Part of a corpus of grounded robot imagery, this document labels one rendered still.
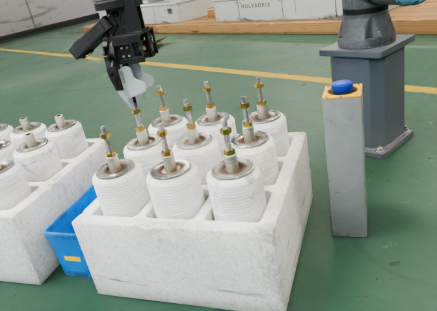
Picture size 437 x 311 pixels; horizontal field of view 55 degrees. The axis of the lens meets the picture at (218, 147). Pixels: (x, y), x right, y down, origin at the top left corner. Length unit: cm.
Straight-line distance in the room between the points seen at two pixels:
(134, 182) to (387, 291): 49
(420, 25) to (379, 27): 148
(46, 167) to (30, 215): 14
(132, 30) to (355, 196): 54
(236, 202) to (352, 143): 27
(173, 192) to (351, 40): 68
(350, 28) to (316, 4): 188
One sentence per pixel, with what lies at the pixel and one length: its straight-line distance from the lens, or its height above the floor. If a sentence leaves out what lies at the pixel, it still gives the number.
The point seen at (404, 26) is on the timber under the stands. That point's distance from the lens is 271.
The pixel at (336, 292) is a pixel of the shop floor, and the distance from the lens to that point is 84.
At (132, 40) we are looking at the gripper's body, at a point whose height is 47.
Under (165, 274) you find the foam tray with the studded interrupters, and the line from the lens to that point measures 82.
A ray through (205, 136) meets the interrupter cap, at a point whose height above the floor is 25.
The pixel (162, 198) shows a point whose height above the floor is 22.
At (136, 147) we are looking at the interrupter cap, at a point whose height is 25.
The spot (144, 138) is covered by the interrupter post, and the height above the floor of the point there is 26.
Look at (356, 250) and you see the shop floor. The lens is 92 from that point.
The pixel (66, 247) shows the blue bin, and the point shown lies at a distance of 98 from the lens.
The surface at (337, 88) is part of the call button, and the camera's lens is 82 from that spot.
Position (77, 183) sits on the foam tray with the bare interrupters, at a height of 14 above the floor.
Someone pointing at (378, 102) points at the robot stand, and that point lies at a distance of 122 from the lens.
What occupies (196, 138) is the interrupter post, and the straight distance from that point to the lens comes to 85.
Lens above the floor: 58
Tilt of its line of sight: 24 degrees down
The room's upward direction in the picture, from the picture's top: 11 degrees counter-clockwise
